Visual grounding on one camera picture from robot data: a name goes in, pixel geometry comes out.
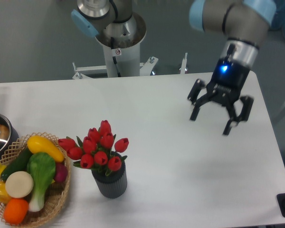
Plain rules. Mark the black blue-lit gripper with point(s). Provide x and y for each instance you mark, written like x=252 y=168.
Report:
x=224 y=88

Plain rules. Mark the red tulip bouquet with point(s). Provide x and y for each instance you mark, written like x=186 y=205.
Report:
x=99 y=151

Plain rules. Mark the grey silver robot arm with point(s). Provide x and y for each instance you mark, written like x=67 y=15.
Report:
x=245 y=23

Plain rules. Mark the dark grey ribbed vase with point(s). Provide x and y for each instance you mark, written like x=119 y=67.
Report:
x=112 y=179

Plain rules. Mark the purple red radish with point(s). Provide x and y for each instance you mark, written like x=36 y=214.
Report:
x=61 y=173

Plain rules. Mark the yellow squash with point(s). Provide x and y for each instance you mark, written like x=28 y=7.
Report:
x=38 y=144

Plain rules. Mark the green bok choy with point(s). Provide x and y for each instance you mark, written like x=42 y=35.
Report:
x=42 y=169

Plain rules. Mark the woven wicker basket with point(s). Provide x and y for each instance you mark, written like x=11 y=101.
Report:
x=56 y=194

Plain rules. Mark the green cucumber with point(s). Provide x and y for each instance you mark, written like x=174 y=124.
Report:
x=18 y=164

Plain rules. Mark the cream round radish slice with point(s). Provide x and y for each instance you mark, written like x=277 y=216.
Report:
x=19 y=184

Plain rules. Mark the orange fruit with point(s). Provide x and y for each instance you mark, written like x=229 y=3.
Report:
x=15 y=211

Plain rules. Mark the yellow bell pepper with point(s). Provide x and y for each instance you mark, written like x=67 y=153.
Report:
x=4 y=196

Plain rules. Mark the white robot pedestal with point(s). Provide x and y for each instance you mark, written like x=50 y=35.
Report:
x=121 y=43

